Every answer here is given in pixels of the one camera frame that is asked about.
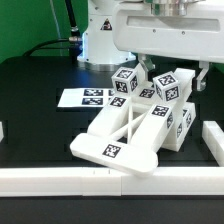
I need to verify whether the white marker base plate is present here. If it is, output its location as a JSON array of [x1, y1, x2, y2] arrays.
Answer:
[[57, 88, 114, 108]]

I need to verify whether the white right obstacle wall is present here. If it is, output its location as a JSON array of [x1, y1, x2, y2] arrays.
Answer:
[[202, 121, 224, 167]]

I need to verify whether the white front obstacle wall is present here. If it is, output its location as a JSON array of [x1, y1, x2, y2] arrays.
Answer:
[[0, 167, 224, 197]]

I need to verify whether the black cable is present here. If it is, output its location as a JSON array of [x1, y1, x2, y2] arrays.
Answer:
[[21, 0, 83, 58]]

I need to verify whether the small white tagged cube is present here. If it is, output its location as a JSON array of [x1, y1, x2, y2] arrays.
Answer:
[[153, 71, 180, 102], [111, 67, 138, 95]]

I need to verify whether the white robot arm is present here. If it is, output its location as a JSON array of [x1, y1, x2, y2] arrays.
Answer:
[[78, 0, 224, 91]]

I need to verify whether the white left obstacle wall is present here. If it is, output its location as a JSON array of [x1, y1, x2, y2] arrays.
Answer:
[[0, 121, 4, 142]]

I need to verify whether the white chair back frame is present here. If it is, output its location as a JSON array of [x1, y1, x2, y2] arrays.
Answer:
[[69, 83, 188, 178]]

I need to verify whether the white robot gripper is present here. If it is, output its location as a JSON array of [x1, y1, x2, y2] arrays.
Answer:
[[112, 0, 224, 91]]

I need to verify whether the white obstacle wall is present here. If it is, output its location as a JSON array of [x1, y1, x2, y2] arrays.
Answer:
[[0, 121, 4, 142], [0, 167, 224, 197], [202, 121, 224, 167]]

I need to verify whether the white chair seat part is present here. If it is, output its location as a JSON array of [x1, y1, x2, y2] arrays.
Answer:
[[130, 68, 195, 152]]

